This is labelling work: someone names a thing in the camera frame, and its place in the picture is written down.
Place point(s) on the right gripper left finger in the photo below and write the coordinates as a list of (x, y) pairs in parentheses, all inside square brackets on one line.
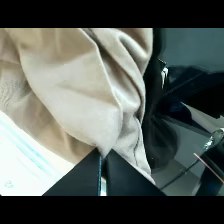
[(83, 178)]

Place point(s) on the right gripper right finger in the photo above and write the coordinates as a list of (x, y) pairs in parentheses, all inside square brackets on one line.
[(128, 180)]

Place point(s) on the beige garment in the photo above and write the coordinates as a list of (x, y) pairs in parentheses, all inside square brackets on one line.
[(80, 86)]

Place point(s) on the black garment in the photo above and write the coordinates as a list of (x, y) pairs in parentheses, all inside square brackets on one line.
[(160, 140)]

